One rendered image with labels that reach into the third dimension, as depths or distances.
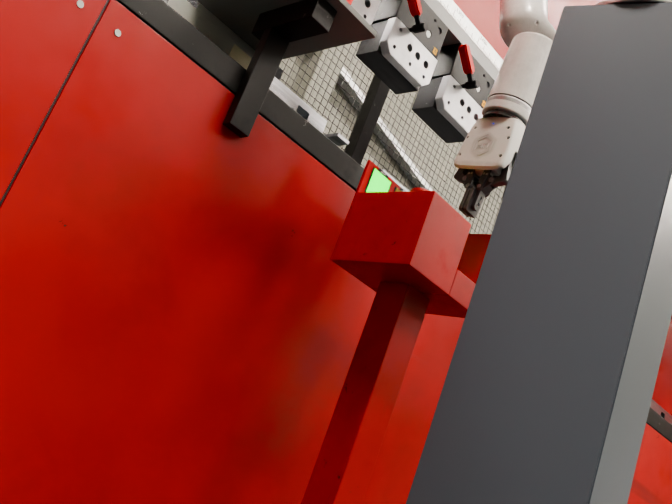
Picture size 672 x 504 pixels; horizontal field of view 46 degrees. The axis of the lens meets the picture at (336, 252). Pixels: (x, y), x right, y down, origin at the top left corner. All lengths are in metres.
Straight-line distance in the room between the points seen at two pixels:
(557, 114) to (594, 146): 0.07
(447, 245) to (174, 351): 0.43
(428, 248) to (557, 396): 0.38
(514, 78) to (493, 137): 0.11
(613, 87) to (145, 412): 0.75
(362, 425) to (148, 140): 0.50
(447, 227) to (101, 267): 0.50
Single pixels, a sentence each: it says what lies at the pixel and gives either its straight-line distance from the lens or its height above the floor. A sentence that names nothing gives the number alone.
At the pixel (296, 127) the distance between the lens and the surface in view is 1.31.
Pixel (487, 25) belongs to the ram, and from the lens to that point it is 1.93.
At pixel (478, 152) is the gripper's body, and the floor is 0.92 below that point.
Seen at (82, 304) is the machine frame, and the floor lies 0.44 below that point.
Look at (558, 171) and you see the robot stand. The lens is 0.96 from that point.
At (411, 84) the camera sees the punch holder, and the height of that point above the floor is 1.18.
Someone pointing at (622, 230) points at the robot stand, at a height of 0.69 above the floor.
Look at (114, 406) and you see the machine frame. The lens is 1.14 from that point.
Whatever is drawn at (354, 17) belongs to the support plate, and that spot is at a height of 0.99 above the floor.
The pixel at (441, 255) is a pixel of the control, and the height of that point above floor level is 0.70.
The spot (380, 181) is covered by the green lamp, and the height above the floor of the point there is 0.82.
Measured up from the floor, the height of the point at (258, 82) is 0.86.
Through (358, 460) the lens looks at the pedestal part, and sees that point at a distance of 1.17.
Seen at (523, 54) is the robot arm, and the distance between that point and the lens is 1.41.
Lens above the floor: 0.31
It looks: 17 degrees up
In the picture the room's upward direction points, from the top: 21 degrees clockwise
